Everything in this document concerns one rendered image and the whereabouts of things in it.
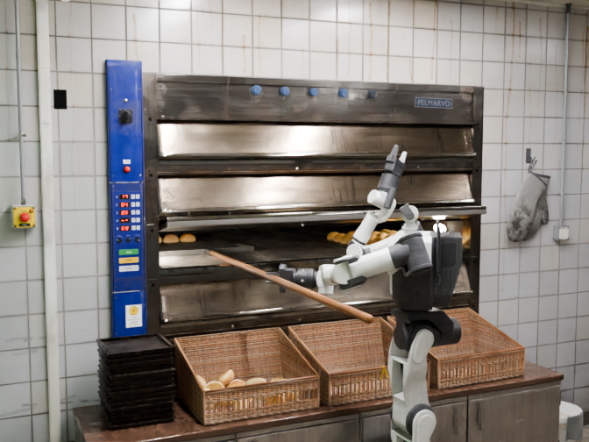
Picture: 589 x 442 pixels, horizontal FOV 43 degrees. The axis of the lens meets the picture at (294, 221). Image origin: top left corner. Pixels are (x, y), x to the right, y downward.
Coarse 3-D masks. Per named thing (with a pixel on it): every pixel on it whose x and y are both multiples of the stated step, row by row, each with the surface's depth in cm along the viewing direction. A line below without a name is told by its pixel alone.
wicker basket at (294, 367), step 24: (192, 336) 359; (216, 336) 363; (240, 336) 369; (264, 336) 373; (192, 360) 357; (216, 360) 361; (288, 360) 366; (192, 384) 329; (264, 384) 325; (288, 384) 331; (312, 384) 336; (192, 408) 332; (216, 408) 335; (264, 408) 327; (288, 408) 332; (312, 408) 336
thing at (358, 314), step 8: (216, 256) 387; (224, 256) 377; (232, 264) 365; (240, 264) 355; (256, 272) 335; (264, 272) 329; (272, 280) 318; (280, 280) 310; (288, 288) 302; (296, 288) 295; (304, 288) 291; (312, 296) 281; (320, 296) 276; (328, 304) 269; (336, 304) 264; (344, 304) 260; (344, 312) 258; (352, 312) 252; (360, 312) 248; (368, 320) 243
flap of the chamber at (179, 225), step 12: (312, 216) 367; (324, 216) 369; (336, 216) 372; (348, 216) 375; (360, 216) 378; (396, 216) 386; (420, 216) 392; (432, 216) 396; (444, 216) 403; (456, 216) 409; (468, 216) 416; (168, 228) 343; (180, 228) 348; (192, 228) 353; (204, 228) 358; (216, 228) 363; (228, 228) 368
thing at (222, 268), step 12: (468, 252) 425; (228, 264) 370; (252, 264) 372; (264, 264) 374; (276, 264) 377; (288, 264) 380; (300, 264) 382; (312, 264) 385; (324, 264) 388; (168, 276) 355; (180, 276) 357
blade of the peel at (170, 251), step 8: (160, 248) 427; (168, 248) 427; (176, 248) 427; (184, 248) 427; (192, 248) 427; (200, 248) 427; (216, 248) 409; (224, 248) 411; (232, 248) 413; (240, 248) 415; (248, 248) 417; (160, 256) 397
